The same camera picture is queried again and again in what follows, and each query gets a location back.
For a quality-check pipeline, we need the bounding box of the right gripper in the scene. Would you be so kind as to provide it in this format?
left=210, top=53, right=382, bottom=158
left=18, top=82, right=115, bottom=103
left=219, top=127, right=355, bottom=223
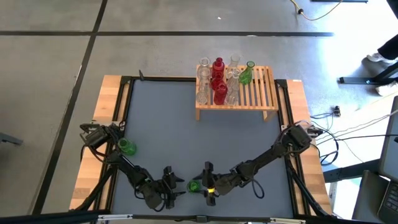
left=192, top=160, right=238, bottom=207

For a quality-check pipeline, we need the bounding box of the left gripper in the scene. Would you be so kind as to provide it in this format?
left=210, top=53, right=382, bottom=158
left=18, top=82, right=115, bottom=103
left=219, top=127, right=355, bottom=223
left=144, top=165, right=187, bottom=210

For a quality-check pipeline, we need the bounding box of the squat green ribbed glass vase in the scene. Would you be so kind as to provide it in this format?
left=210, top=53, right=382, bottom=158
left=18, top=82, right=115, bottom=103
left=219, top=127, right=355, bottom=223
left=186, top=179, right=201, bottom=193

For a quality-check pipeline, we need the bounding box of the clear swirl-ribbed glass vase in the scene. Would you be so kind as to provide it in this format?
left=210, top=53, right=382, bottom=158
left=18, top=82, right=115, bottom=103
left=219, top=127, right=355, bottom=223
left=195, top=83, right=210, bottom=106

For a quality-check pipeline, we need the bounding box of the red ribbed cylinder vase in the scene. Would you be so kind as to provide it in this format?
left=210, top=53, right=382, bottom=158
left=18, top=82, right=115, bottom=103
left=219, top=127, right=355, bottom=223
left=213, top=83, right=229, bottom=106

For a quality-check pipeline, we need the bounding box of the red round glass vase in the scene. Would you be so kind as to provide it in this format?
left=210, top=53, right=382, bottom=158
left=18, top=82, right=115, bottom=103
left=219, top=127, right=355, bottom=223
left=210, top=73, right=225, bottom=91

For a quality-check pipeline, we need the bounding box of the clear diamond-cut glass vase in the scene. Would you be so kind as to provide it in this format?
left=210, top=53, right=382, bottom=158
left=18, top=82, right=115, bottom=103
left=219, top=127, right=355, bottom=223
left=198, top=68, right=212, bottom=86

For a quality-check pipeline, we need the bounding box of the slim green glass vase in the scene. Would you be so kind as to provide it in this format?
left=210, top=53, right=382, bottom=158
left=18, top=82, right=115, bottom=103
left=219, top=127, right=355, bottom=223
left=238, top=60, right=256, bottom=86

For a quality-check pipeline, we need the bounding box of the tall clear smooth glass vase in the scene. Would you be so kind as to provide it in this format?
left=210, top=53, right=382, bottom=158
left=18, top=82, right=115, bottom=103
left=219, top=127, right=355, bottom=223
left=198, top=57, right=212, bottom=73

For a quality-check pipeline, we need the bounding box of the wooden slatted shelf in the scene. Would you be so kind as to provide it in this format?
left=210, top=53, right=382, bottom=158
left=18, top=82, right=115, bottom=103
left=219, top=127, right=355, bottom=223
left=195, top=64, right=280, bottom=123

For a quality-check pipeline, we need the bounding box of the wide green glass vase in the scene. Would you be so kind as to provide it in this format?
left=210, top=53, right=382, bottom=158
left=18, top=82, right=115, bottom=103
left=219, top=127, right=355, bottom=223
left=117, top=137, right=137, bottom=157

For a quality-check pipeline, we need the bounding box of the light wooden table board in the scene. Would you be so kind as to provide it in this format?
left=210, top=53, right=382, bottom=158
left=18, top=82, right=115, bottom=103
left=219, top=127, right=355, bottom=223
left=70, top=74, right=131, bottom=212
left=279, top=79, right=332, bottom=215

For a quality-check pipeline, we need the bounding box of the dark desk support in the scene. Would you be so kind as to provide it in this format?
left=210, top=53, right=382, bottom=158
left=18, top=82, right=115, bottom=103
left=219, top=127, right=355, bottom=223
left=322, top=159, right=382, bottom=184

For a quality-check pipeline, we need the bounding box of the grey desk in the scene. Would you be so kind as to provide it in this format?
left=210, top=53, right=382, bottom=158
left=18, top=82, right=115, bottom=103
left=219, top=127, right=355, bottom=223
left=351, top=169, right=398, bottom=224

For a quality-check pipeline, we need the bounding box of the grey furniture foot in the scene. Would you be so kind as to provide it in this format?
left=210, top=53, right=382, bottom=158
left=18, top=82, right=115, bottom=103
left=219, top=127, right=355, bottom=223
left=0, top=132, right=23, bottom=146

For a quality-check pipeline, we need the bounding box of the black desk leg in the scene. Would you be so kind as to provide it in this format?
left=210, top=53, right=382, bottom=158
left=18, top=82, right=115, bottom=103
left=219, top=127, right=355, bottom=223
left=338, top=60, right=398, bottom=85

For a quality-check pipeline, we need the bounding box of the black keyboard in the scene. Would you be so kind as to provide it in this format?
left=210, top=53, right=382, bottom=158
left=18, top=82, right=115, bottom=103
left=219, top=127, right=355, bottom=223
left=377, top=182, right=398, bottom=223

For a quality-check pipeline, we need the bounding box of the grey upright panel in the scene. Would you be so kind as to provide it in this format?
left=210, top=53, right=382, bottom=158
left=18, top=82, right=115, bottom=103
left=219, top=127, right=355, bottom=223
left=377, top=95, right=398, bottom=184

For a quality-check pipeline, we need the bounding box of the person's foot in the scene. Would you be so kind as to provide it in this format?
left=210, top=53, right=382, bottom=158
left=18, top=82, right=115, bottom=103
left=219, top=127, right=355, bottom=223
left=373, top=79, right=398, bottom=96
left=366, top=52, right=388, bottom=65

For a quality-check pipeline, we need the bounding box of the person's leg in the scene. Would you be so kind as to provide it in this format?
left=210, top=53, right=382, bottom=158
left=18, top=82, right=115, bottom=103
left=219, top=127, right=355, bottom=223
left=377, top=34, right=398, bottom=60

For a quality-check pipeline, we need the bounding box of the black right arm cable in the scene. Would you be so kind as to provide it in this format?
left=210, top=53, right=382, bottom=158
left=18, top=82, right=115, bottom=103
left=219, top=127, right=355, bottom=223
left=248, top=164, right=266, bottom=200

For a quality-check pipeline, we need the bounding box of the silver frame bracket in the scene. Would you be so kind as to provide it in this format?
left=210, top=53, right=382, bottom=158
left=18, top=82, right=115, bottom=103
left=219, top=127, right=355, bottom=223
left=98, top=213, right=134, bottom=222
left=269, top=217, right=307, bottom=224

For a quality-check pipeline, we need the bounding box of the black diagonal frame strut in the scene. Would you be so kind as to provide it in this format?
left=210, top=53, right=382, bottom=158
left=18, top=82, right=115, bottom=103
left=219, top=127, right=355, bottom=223
left=285, top=161, right=313, bottom=217
left=73, top=149, right=124, bottom=212
left=290, top=169, right=332, bottom=217

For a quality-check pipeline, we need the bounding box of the black aluminium table frame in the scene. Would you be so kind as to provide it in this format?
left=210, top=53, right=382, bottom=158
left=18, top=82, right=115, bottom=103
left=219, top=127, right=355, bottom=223
left=110, top=75, right=301, bottom=220

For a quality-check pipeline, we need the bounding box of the black frame bar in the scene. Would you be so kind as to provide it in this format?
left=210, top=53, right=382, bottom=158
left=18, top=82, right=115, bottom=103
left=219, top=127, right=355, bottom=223
left=0, top=210, right=111, bottom=224

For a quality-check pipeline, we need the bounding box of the black floor cable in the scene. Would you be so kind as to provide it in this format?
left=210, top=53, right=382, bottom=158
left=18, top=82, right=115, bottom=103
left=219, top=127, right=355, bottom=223
left=310, top=126, right=398, bottom=166

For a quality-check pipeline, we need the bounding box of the white floor cable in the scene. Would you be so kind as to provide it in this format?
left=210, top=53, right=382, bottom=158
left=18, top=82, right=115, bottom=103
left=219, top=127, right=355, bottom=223
left=317, top=108, right=398, bottom=146

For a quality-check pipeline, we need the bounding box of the beige floor cable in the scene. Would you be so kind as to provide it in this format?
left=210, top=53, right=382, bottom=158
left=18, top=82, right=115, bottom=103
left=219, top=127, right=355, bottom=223
left=289, top=0, right=345, bottom=22

